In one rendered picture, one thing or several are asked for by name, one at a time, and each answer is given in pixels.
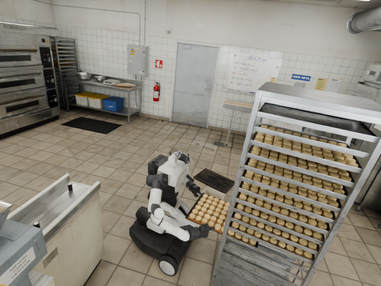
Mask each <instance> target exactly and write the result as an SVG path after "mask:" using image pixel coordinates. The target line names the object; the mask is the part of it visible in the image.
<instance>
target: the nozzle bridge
mask: <svg viewBox="0 0 381 286"><path fill-rule="evenodd" d="M47 253H48V252H47V249H46V244H45V240H44V236H43V231H42V229H40V228H37V227H34V226H31V225H27V224H23V223H20V222H16V221H13V220H9V219H6V221H5V223H4V224H3V227H2V229H1V231H0V286H32V284H31V281H30V278H29V274H28V273H29V272H30V271H31V270H32V269H33V268H34V267H35V265H37V264H38V262H39V261H41V260H42V258H43V257H45V256H46V255H47Z"/></svg>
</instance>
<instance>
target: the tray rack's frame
mask: <svg viewBox="0 0 381 286"><path fill-rule="evenodd" d="M259 89H260V90H263V91H262V94H261V96H264V97H268V98H273V99H279V100H285V101H289V102H294V103H300V104H306V105H310V106H315V107H321V108H327V109H330V110H336V111H342V112H348V113H354V114H357V115H363V116H369V117H375V118H378V119H381V105H380V104H379V103H377V102H375V101H373V100H371V99H369V98H362V97H358V96H351V95H345V94H338V93H334V92H327V91H321V90H314V89H307V88H303V87H296V86H290V85H283V84H279V83H273V82H271V83H270V82H266V83H264V84H263V85H262V86H261V87H260V88H259ZM380 154H381V133H380V135H379V137H378V139H377V141H376V143H375V145H374V147H373V148H372V150H371V152H370V154H369V156H368V158H367V160H366V162H365V164H364V165H363V168H362V170H361V171H360V173H359V175H358V177H357V179H356V181H355V182H354V184H353V186H352V188H351V190H350V192H349V194H348V196H347V198H346V200H345V202H344V203H343V205H342V207H341V209H340V211H339V213H338V215H337V217H336V219H335V221H334V223H333V225H332V226H331V228H330V230H329V232H328V234H327V236H326V238H325V240H324V242H323V244H322V246H321V248H320V249H319V251H318V253H317V255H316V257H315V259H314V261H313V262H312V265H311V267H310V269H309V270H308V272H307V274H306V276H305V278H304V280H303V282H302V284H301V285H300V286H308V285H309V283H310V281H311V280H312V278H313V276H314V274H315V272H316V270H317V269H318V267H319V265H320V263H321V261H322V260H323V258H324V256H325V254H326V252H327V251H328V249H329V247H330V245H331V243H332V241H333V240H334V238H335V236H336V234H337V232H338V230H339V228H340V227H341V225H342V223H343V222H344V219H345V217H346V216H347V214H348V212H349V211H350V209H351V207H352V205H353V203H354V201H355V200H356V198H357V196H358V194H359V192H360V190H361V188H362V187H363V185H364V183H365V181H366V179H367V177H368V176H369V174H370V172H371V170H372V168H373V167H374V165H375V163H376V161H377V160H378V158H379V156H380ZM228 245H230V246H233V247H235V248H237V249H239V250H241V251H244V252H246V253H249V254H251V255H253V256H255V257H257V258H260V259H262V260H264V261H266V262H269V263H271V264H273V265H275V266H277V267H280V268H282V269H284V270H287V271H289V272H290V270H291V269H289V268H283V267H281V266H279V265H277V264H275V263H272V262H270V261H268V260H266V259H263V258H261V257H259V256H257V255H255V254H252V253H250V252H247V251H245V250H243V249H241V248H239V247H236V246H234V245H232V244H230V243H229V244H228ZM223 251H225V252H227V253H229V254H231V255H233V256H235V257H238V258H240V259H242V260H244V261H246V262H248V263H250V264H253V265H255V266H257V267H260V268H262V269H263V270H266V271H268V272H270V273H272V274H275V275H277V276H279V277H281V278H283V279H285V280H288V281H289V275H287V274H285V273H283V272H281V271H279V270H276V269H274V268H272V267H269V266H267V265H265V264H263V263H261V262H258V261H256V260H254V259H252V258H250V257H247V256H245V255H243V254H241V253H239V252H236V251H234V250H232V249H229V248H228V247H226V246H224V248H223ZM221 258H222V259H224V260H226V261H228V262H230V263H232V264H234V265H237V266H239V267H241V268H243V269H245V270H247V271H249V272H251V273H253V274H255V275H258V276H260V277H262V278H264V279H266V280H269V281H271V282H272V283H275V284H277V285H279V286H289V285H288V284H286V283H284V282H282V281H279V280H277V279H275V278H273V277H271V276H269V275H267V274H265V273H262V272H260V271H258V270H256V269H254V268H252V267H250V266H248V265H245V264H243V263H241V262H239V261H237V260H235V259H232V258H230V257H228V256H226V255H224V254H222V255H221ZM219 265H220V266H222V267H224V268H226V269H228V270H230V271H232V272H234V273H236V274H238V275H240V276H242V277H244V278H246V279H248V280H250V281H253V282H255V283H257V284H259V285H261V286H271V285H269V284H267V283H265V282H263V281H261V280H259V279H257V278H255V277H252V276H250V275H248V274H246V273H244V272H242V271H239V270H237V269H236V268H233V267H231V266H229V265H228V264H225V263H223V262H221V261H220V263H219ZM217 272H219V273H220V274H222V275H225V276H227V277H229V278H230V279H233V280H235V281H237V282H238V283H240V284H243V285H245V286H254V285H252V284H250V283H247V282H245V281H243V280H241V279H239V278H237V277H235V276H233V275H231V274H229V273H227V272H225V271H223V270H221V269H218V271H217ZM214 286H237V285H235V284H233V283H231V282H229V281H227V280H226V279H224V278H222V277H220V276H218V275H217V276H216V278H215V282H214Z"/></svg>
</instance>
